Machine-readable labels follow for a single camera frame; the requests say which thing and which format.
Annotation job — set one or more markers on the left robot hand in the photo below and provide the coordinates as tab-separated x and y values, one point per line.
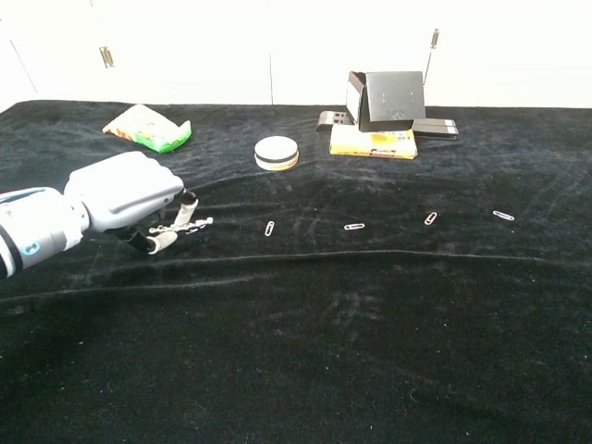
125	189

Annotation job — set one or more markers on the green orange snack bag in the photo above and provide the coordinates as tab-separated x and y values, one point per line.
148	129

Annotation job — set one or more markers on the metal screen hinge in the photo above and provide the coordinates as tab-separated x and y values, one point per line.
107	57
435	39

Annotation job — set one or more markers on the round white tin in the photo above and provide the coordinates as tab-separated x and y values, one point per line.
276	150

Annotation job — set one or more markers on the folding screen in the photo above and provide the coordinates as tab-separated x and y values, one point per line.
194	46

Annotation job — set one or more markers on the black velvet tablecloth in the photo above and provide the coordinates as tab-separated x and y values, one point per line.
296	324

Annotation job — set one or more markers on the flat yellow box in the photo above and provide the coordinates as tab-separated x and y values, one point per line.
370	145

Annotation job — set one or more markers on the flat black strip case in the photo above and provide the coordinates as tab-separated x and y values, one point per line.
437	132
435	122

